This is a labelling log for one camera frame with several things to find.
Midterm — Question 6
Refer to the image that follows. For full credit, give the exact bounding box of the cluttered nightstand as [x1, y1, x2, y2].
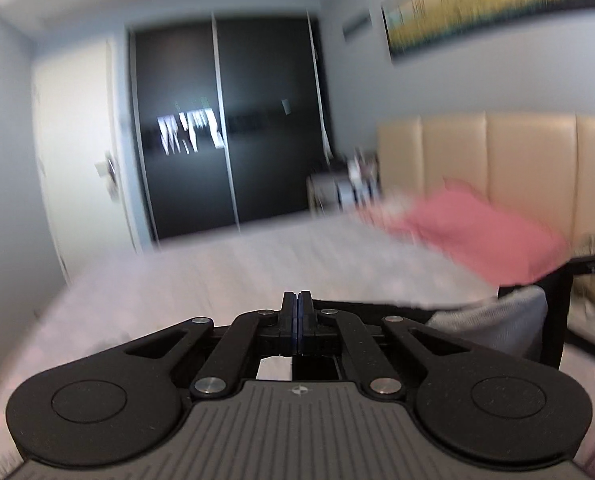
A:
[305, 149, 381, 217]

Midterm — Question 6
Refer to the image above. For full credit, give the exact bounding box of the beige padded headboard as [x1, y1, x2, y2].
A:
[377, 112, 595, 262]

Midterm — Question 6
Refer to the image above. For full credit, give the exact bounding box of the polka dot bed sheet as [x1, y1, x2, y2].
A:
[0, 205, 501, 480]

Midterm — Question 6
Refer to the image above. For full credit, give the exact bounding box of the grey and black shirt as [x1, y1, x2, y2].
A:
[312, 259, 574, 377]

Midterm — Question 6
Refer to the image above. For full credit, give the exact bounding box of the pink pillow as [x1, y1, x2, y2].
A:
[402, 180, 571, 287]

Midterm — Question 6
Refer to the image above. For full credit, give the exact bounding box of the black sliding door wardrobe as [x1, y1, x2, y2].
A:
[127, 12, 336, 252]

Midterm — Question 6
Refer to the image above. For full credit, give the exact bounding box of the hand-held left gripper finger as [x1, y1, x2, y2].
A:
[122, 290, 298, 402]
[297, 290, 474, 402]

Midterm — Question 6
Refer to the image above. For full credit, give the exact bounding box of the metal door handle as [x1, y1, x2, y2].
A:
[94, 152, 119, 202]

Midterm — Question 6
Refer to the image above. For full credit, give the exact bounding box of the yellow wall painting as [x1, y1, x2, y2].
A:
[380, 0, 595, 64]

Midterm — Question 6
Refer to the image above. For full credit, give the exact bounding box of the white room door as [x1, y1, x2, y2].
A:
[30, 40, 144, 287]

